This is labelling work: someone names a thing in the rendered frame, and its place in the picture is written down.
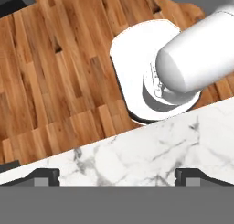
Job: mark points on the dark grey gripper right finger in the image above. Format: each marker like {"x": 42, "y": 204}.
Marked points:
{"x": 187, "y": 176}

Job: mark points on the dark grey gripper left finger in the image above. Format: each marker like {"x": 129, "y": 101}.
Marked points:
{"x": 45, "y": 176}

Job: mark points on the white rounded cylinder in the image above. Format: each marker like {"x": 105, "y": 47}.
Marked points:
{"x": 198, "y": 51}

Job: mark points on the dark grey cabinet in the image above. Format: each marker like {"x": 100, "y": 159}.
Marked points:
{"x": 13, "y": 0}

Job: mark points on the white round pedestal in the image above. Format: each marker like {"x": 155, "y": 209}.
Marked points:
{"x": 134, "y": 66}

